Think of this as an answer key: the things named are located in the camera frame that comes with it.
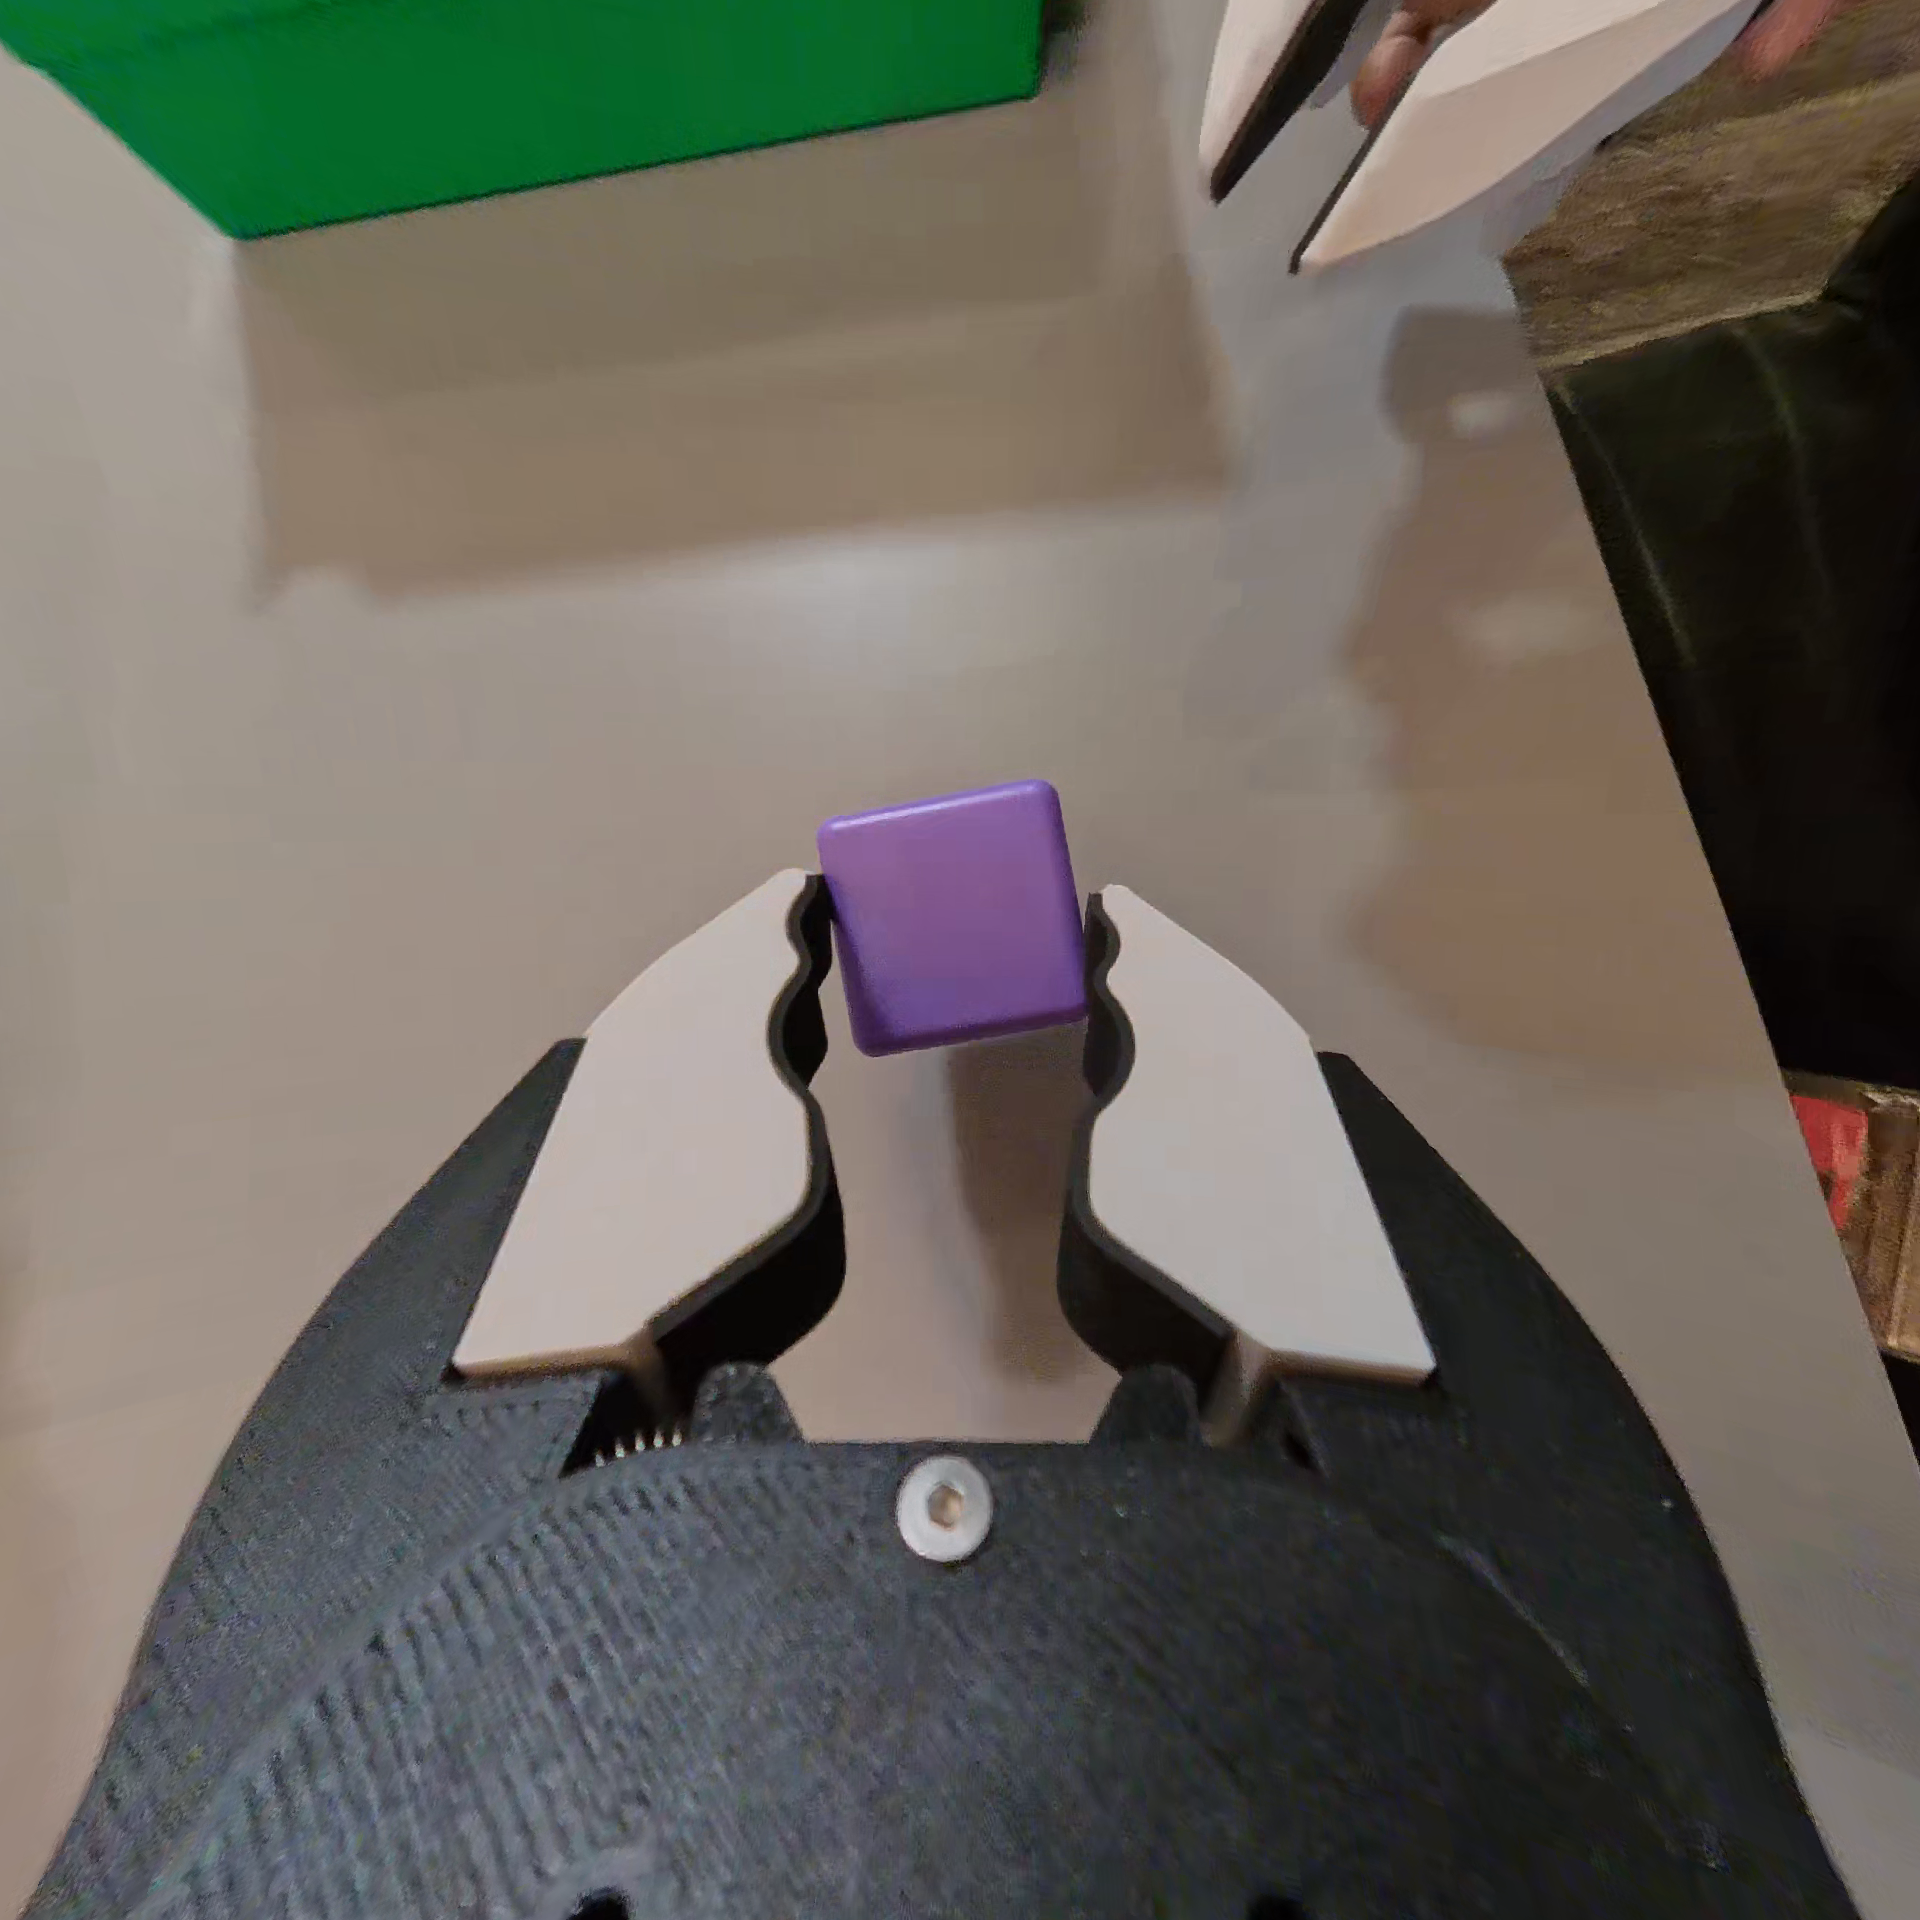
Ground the person's right hand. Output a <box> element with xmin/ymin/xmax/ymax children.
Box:
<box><xmin>1346</xmin><ymin>0</ymin><xmax>1489</xmax><ymax>132</ymax></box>

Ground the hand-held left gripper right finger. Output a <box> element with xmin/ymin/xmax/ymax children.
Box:
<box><xmin>1057</xmin><ymin>882</ymin><xmax>1440</xmax><ymax>1445</ymax></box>

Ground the green plastic bin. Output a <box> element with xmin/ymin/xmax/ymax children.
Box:
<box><xmin>0</xmin><ymin>0</ymin><xmax>1047</xmax><ymax>242</ymax></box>

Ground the clear badge holder red card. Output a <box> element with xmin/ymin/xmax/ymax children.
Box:
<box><xmin>1790</xmin><ymin>1072</ymin><xmax>1920</xmax><ymax>1361</ymax></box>

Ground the purple magnetic cube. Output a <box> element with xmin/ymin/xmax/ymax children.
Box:
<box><xmin>816</xmin><ymin>778</ymin><xmax>1087</xmax><ymax>1058</ymax></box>

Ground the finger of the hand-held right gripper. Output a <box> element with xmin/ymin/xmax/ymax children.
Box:
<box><xmin>1198</xmin><ymin>0</ymin><xmax>1374</xmax><ymax>205</ymax></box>
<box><xmin>1289</xmin><ymin>0</ymin><xmax>1776</xmax><ymax>276</ymax></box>

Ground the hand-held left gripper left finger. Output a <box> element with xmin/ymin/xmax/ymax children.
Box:
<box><xmin>449</xmin><ymin>867</ymin><xmax>845</xmax><ymax>1450</ymax></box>

